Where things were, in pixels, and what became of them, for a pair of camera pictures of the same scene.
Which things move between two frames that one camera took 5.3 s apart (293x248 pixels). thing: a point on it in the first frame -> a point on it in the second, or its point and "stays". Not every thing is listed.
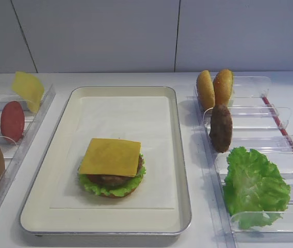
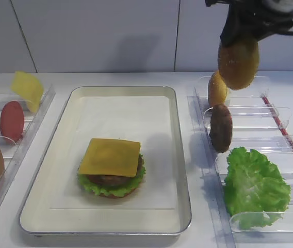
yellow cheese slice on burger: [111, 157] stays
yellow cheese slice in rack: [30, 88] stays
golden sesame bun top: [223, 86] -> [238, 63]
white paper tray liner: [146, 119] stays
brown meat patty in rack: [221, 128] stays
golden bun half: [205, 90] -> [217, 90]
